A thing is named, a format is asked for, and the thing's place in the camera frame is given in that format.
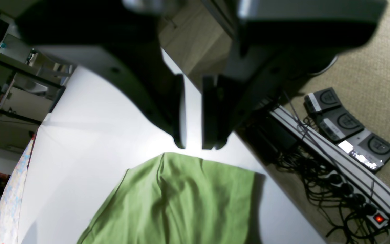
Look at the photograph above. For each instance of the black foot pedal right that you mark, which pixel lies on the black foot pedal right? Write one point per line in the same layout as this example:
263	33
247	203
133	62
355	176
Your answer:
367	148

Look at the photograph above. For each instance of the green T-shirt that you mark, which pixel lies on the green T-shirt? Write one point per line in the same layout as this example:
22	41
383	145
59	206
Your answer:
175	199

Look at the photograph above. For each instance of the black foot pedal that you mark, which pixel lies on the black foot pedal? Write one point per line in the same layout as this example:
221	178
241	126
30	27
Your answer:
338	125
322	101
367	148

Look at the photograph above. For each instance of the aluminium rail with label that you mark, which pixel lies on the aluminium rail with label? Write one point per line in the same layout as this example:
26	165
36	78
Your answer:
349	168

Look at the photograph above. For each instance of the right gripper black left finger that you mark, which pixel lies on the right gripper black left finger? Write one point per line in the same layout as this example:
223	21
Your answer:
118	41

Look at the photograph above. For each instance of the white power strip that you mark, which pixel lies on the white power strip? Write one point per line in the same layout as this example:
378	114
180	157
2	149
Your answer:
355	198

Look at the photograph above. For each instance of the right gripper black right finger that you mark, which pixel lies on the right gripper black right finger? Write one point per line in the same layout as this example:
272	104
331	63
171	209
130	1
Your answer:
273	40

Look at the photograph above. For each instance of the black foot pedal left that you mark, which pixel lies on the black foot pedal left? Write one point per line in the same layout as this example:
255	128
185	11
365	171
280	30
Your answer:
322	101

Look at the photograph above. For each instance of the black foot pedal middle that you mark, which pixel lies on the black foot pedal middle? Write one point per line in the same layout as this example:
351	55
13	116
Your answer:
338	125

